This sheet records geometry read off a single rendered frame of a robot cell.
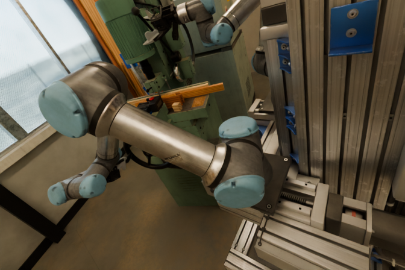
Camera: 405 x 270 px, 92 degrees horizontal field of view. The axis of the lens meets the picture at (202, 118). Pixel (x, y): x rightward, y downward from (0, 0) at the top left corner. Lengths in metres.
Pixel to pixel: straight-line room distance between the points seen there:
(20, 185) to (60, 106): 1.82
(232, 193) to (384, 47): 0.43
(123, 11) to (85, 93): 0.69
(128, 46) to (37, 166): 1.52
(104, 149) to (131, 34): 0.59
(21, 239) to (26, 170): 0.54
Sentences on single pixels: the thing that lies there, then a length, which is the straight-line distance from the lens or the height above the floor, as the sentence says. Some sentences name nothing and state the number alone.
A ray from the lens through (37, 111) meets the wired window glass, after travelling 2.36.
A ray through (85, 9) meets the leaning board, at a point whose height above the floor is 1.63.
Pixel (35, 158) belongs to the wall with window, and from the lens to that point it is 2.27.
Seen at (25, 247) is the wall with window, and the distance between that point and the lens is 2.40.
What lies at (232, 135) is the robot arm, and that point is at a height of 1.05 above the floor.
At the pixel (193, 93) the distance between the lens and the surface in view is 1.18.
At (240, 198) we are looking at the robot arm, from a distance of 0.49.
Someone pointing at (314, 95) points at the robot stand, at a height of 1.07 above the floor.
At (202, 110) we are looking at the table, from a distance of 1.04.
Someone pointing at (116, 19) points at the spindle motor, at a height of 1.41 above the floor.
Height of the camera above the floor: 1.39
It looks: 31 degrees down
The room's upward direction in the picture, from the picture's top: 21 degrees counter-clockwise
